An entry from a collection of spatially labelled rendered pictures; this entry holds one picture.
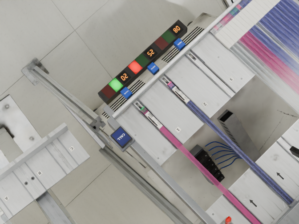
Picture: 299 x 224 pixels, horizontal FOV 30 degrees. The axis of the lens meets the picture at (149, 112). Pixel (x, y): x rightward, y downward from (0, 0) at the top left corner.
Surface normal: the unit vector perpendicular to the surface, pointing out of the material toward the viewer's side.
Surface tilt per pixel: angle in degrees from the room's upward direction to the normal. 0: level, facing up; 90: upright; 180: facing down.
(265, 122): 0
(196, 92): 45
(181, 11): 0
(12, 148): 90
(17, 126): 0
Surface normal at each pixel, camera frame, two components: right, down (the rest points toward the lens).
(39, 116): 0.47, 0.31
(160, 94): -0.04, -0.25
